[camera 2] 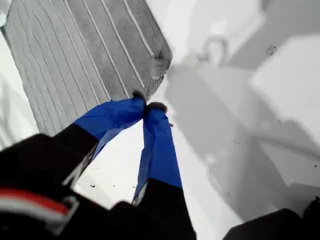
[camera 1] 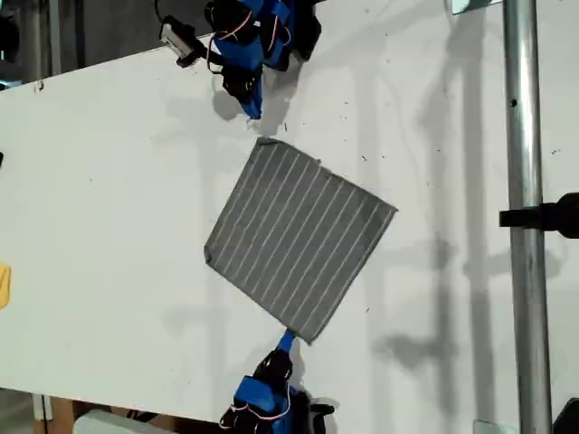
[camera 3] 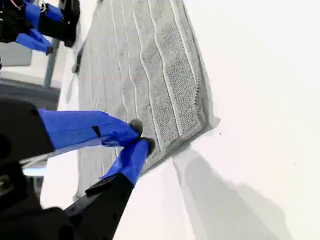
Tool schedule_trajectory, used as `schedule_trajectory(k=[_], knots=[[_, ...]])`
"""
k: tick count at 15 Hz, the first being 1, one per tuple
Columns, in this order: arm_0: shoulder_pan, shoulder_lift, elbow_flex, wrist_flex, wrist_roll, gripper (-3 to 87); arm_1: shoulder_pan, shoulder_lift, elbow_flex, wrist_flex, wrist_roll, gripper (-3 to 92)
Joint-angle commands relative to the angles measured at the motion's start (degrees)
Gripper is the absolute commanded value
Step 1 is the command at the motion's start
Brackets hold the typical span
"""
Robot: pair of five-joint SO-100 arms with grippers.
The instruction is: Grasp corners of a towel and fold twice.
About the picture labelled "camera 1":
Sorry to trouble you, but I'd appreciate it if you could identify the black clamp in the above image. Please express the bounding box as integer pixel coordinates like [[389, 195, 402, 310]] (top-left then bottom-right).
[[498, 192, 579, 240]]

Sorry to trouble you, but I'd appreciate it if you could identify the wooden table leg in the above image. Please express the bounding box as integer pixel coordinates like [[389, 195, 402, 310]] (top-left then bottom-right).
[[50, 397, 76, 434]]

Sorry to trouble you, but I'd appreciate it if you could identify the grey white-striped towel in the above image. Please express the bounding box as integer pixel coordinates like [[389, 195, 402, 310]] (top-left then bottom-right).
[[203, 137, 399, 345]]

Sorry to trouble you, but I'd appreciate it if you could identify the yellow object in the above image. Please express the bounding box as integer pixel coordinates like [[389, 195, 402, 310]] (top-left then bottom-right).
[[0, 262, 13, 311]]

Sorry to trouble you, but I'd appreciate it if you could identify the steel post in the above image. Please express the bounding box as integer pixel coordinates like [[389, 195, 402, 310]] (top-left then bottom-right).
[[501, 0, 555, 434]]

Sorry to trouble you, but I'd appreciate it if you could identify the black rounded object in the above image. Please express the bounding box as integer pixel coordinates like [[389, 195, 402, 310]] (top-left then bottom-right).
[[551, 397, 579, 434]]

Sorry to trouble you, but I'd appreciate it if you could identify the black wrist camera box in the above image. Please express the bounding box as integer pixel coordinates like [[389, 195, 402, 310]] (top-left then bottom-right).
[[158, 14, 196, 58], [310, 401, 337, 433]]

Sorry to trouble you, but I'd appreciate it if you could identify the black camera stalk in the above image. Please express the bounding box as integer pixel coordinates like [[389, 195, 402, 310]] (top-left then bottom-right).
[[176, 38, 225, 70]]

